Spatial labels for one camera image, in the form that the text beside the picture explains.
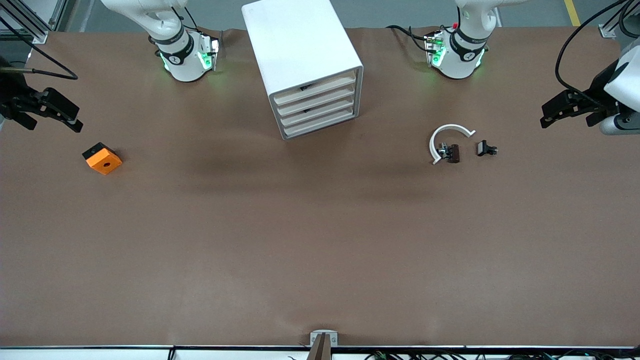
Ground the orange block with hole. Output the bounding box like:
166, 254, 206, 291
82, 142, 123, 176

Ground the dark brown small component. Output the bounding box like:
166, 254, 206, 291
437, 143, 461, 164

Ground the brown table mat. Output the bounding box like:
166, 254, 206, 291
0, 27, 640, 349

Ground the aluminium frame profile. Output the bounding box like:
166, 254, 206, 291
0, 0, 69, 44
599, 0, 640, 40

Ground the white curved plastic ring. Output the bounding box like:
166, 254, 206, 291
429, 124, 477, 166

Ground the white table edge rail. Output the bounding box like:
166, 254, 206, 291
0, 347, 640, 360

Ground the grey metal bracket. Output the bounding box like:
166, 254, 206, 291
309, 329, 339, 347

